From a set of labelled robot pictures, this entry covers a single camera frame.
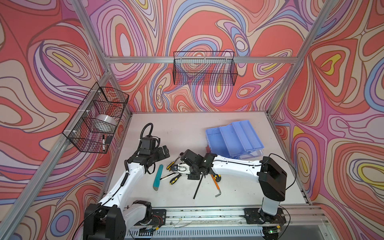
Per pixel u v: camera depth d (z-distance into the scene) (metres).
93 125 0.72
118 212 0.40
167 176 0.86
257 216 0.73
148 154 0.63
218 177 0.85
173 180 0.84
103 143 0.72
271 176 0.49
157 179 0.85
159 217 0.73
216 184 0.84
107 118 0.73
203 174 0.58
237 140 0.91
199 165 0.60
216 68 0.96
